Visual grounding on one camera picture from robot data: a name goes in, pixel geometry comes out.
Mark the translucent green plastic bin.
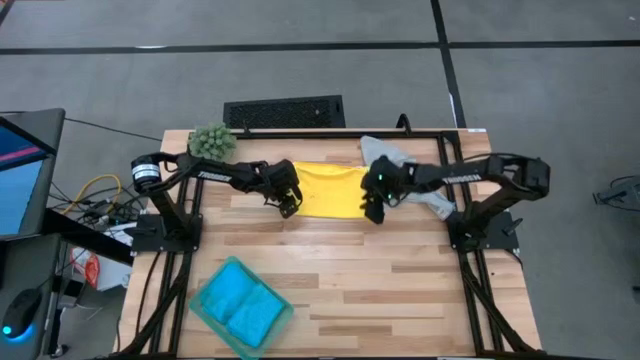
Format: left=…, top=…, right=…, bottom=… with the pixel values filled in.
left=188, top=255, right=295, bottom=360

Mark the yellow microfiber towel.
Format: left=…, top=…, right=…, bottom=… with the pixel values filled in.
left=292, top=160, right=371, bottom=220

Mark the blue microfiber towel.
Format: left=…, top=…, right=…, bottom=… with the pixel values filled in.
left=226, top=284, right=286, bottom=350
left=201, top=262, right=257, bottom=325

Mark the yellow floor cable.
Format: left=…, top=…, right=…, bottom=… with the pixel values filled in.
left=61, top=173, right=123, bottom=216

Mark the grey microfiber towel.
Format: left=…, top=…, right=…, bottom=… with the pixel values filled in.
left=359, top=134, right=457, bottom=222

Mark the computer monitor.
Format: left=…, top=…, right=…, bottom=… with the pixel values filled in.
left=0, top=108, right=67, bottom=242

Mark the black desk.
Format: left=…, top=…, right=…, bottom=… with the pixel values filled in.
left=0, top=207, right=134, bottom=360

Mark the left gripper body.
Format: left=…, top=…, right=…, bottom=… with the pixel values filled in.
left=258, top=162, right=303, bottom=201

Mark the red and white bag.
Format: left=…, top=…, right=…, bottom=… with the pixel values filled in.
left=69, top=246, right=132, bottom=292

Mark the black computer mouse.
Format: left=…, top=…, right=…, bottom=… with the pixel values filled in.
left=1, top=288, right=43, bottom=346

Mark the white paper sheet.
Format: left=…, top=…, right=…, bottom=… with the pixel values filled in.
left=106, top=222, right=137, bottom=247

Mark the spiky green artificial plant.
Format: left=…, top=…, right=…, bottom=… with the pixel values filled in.
left=187, top=121, right=238, bottom=167

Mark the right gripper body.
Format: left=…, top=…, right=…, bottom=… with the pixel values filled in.
left=362, top=164, right=416, bottom=204

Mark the thin black floor cable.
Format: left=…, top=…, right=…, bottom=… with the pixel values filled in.
left=63, top=116, right=164, bottom=143

